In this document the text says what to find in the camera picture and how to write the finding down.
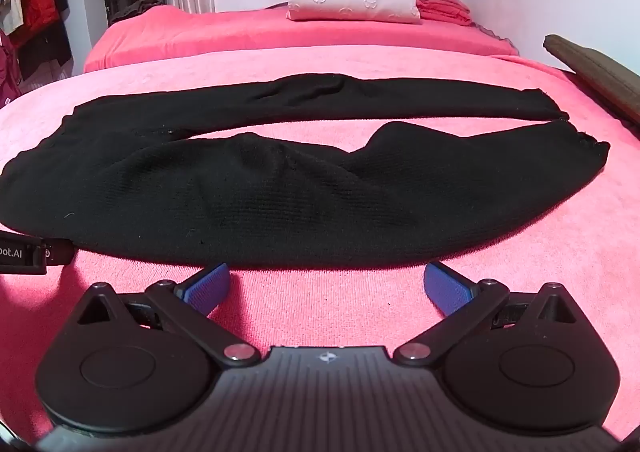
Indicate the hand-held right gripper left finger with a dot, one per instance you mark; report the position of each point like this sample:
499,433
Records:
207,289

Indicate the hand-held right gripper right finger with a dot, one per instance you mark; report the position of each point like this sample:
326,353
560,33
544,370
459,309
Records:
445,287

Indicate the black pants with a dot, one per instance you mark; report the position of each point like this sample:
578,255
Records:
250,192

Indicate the pink bed blanket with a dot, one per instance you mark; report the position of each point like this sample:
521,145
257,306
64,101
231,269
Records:
350,302

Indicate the maroon hanging garment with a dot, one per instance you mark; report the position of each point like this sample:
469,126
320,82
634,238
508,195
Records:
7,72

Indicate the hanging black coat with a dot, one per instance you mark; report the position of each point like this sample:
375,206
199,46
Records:
60,32

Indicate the red bed sheet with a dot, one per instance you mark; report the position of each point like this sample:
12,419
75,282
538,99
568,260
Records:
260,35

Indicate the brown cushion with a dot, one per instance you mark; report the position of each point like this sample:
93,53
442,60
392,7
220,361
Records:
600,72

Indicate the folded red blanket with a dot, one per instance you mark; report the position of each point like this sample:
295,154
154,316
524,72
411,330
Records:
445,7

